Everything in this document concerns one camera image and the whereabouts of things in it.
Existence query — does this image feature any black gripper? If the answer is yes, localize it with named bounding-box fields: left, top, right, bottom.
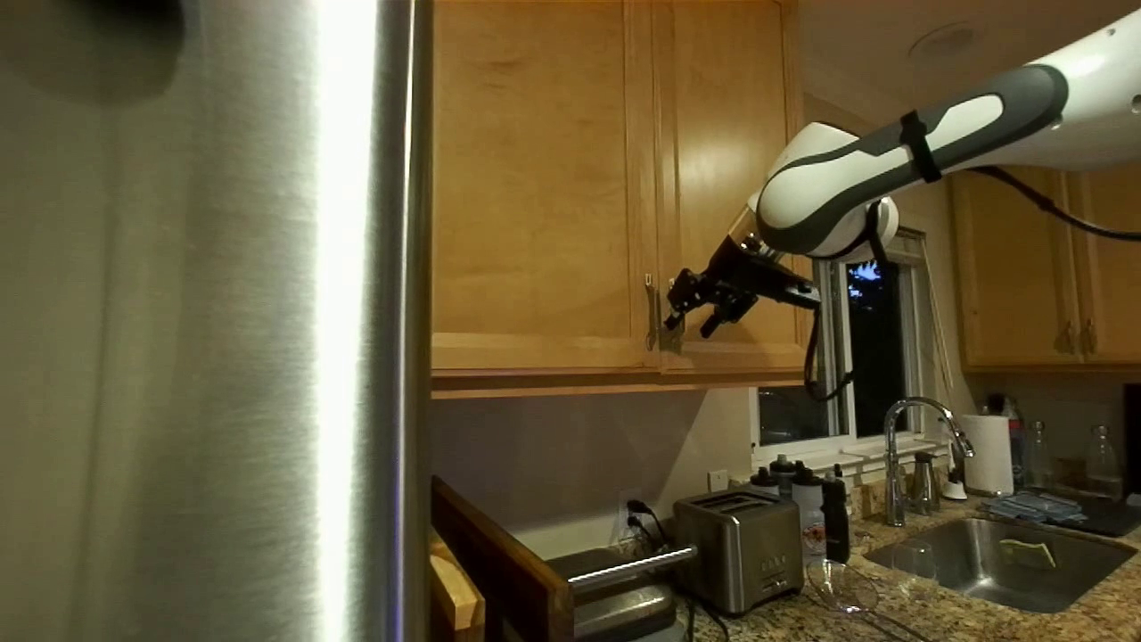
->
left=662, top=231, right=822, bottom=341

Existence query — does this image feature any wooden cabinet door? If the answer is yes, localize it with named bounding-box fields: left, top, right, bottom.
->
left=430, top=0, right=662, bottom=377
left=655, top=0, right=815, bottom=381

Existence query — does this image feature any silver toaster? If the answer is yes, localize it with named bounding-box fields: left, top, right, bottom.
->
left=667, top=487, right=806, bottom=621

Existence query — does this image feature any silver toaster oven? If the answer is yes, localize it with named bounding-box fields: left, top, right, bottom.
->
left=546, top=544, right=702, bottom=642

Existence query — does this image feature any jar with black lid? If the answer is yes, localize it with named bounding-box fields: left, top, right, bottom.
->
left=749, top=454, right=832, bottom=553

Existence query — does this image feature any black power plug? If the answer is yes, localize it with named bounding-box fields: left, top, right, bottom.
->
left=623, top=495, right=679, bottom=557

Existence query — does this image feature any slim black bottle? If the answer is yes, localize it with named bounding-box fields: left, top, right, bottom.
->
left=821, top=463, right=855, bottom=567

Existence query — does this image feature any chrome kitchen faucet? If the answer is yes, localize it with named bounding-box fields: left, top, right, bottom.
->
left=879, top=394, right=979, bottom=529

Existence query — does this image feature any white paper towel roll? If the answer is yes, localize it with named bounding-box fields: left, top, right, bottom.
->
left=959, top=410, right=1020, bottom=500

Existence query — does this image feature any dark wooden cutting board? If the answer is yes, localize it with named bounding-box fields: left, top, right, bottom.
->
left=427, top=476, right=579, bottom=642

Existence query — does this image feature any round ceiling light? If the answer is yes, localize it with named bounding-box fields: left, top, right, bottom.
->
left=907, top=23, right=979, bottom=61

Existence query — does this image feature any stainless steel sink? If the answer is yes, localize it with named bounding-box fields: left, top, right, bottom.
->
left=863, top=511, right=1141, bottom=617

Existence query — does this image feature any light wooden cutting board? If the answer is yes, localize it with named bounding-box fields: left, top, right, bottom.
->
left=427, top=529, right=490, bottom=642

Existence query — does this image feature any yellow sponge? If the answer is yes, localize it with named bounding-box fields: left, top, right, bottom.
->
left=996, top=536, right=1058, bottom=573

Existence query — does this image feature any clear glass bottle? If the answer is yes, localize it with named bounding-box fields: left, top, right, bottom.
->
left=1084, top=422, right=1126, bottom=495

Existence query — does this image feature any dark dish mat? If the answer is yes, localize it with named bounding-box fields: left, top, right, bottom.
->
left=985, top=483, right=1141, bottom=544

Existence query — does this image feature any stainless steel refrigerator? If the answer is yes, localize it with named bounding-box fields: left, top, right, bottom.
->
left=0, top=0, right=434, bottom=642

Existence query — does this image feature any wooden corner wall cabinet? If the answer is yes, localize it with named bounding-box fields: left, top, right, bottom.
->
left=945, top=160, right=1141, bottom=376

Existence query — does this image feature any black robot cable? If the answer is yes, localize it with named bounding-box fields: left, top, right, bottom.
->
left=802, top=160, right=1141, bottom=404

